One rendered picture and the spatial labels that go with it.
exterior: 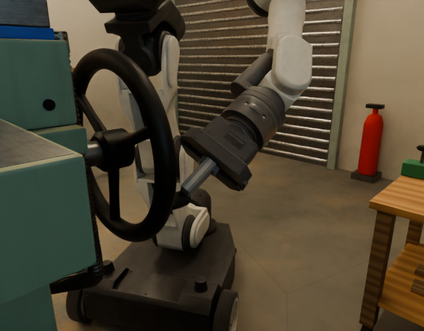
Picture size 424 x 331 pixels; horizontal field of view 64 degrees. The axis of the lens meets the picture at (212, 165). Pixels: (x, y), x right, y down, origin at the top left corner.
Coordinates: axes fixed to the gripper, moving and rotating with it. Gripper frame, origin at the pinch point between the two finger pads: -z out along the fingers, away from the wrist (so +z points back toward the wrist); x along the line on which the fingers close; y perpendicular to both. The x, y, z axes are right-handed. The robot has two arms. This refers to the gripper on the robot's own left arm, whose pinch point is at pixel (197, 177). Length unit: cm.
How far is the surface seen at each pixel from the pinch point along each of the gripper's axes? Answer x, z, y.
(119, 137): 12.2, -3.6, 1.7
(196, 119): 102, 178, -294
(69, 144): 10.6, -11.4, 12.0
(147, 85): 10.0, 0.0, 12.3
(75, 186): -1.5, -16.9, 30.4
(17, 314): -0.4, -24.3, 17.7
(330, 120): -18, 195, -181
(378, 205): -38, 47, -41
